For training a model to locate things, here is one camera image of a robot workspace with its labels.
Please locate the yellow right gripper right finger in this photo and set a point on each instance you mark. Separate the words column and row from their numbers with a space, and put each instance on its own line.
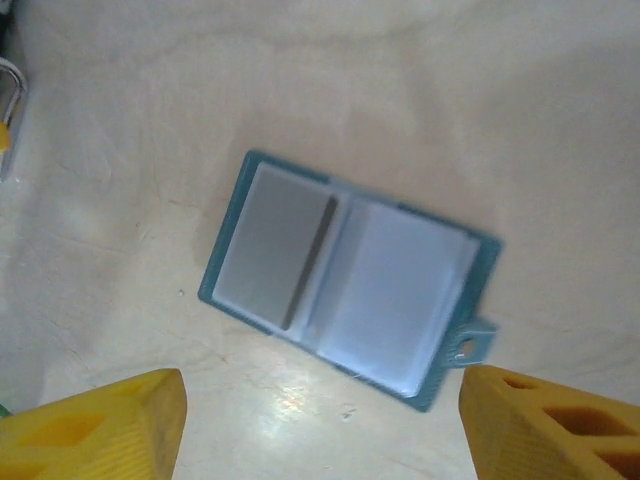
column 550, row 440

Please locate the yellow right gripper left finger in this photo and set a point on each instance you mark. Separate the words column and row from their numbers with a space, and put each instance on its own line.
column 90, row 435

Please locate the teal card holder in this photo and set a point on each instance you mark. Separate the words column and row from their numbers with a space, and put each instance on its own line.
column 400, row 300

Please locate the grey credit card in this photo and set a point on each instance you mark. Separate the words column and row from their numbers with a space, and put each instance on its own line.
column 270, row 250

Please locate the black case with metal latches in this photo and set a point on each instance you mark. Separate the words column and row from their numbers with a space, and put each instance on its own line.
column 17, row 85

